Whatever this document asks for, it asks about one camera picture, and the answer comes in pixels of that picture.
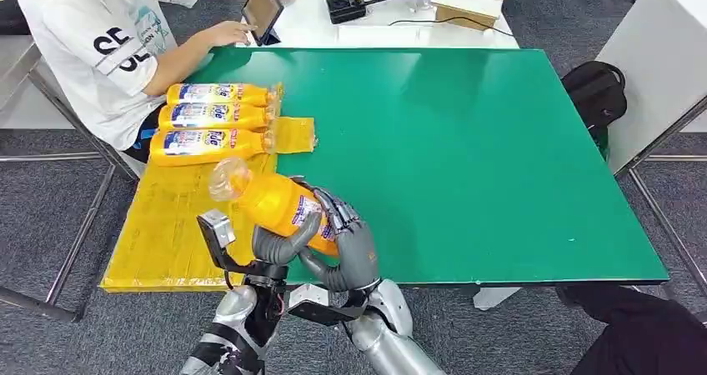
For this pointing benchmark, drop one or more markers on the person's right hand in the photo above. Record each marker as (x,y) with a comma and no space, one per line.
(229,33)

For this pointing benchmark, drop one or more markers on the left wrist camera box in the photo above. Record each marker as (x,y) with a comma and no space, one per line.
(218,231)

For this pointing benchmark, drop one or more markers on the green table mat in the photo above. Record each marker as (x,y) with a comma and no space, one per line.
(497,168)

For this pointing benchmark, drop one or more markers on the yellow sheet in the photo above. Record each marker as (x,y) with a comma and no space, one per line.
(165,223)

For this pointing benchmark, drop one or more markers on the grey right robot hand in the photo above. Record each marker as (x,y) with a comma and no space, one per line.
(356,256)

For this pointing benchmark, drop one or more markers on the black tablet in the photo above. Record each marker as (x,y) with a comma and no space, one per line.
(262,11)

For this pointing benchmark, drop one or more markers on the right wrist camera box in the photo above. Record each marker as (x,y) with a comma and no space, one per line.
(317,309)

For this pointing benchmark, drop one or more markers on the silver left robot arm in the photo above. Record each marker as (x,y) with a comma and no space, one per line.
(235,317)

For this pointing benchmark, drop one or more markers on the person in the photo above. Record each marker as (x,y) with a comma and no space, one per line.
(83,41)

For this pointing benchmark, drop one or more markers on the orange drink bottle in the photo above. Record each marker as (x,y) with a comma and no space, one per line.
(204,147)
(270,204)
(215,117)
(221,94)

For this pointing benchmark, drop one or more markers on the black device with antenna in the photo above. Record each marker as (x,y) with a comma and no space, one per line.
(345,3)

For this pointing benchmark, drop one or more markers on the clear plastic wrap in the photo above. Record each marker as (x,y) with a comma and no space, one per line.
(422,2)

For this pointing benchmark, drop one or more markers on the open cardboard box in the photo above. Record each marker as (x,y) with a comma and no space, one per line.
(472,2)

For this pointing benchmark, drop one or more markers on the metal floor frame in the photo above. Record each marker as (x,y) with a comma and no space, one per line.
(84,223)
(667,228)

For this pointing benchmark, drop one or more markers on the black backpack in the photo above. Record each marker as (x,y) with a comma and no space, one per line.
(595,99)

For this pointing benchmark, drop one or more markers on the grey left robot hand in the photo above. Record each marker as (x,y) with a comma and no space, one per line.
(276,251)

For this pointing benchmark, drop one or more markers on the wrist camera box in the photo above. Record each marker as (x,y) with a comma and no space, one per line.
(317,309)
(218,231)

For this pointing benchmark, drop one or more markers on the black robot leg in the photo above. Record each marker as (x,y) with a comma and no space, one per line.
(646,334)

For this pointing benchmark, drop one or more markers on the white table foot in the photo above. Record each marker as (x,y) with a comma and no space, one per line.
(494,298)

